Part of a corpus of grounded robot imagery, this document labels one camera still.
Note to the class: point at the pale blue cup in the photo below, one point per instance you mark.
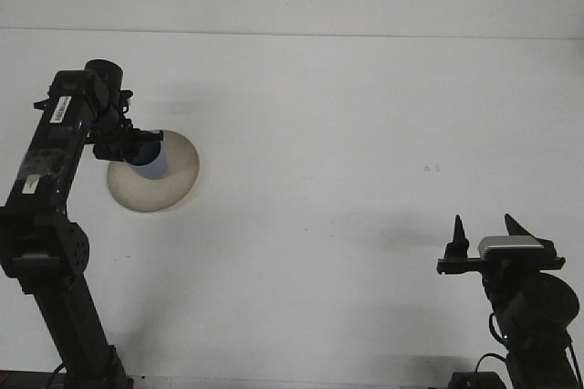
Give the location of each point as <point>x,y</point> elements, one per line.
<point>153,169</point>

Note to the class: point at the pale round plate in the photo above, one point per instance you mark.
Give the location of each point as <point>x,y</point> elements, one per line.
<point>150,192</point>

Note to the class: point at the dark brown base board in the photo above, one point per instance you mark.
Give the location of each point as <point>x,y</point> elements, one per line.
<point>23,382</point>

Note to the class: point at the gripper grey camera box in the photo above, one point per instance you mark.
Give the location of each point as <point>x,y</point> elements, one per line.
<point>511,247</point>

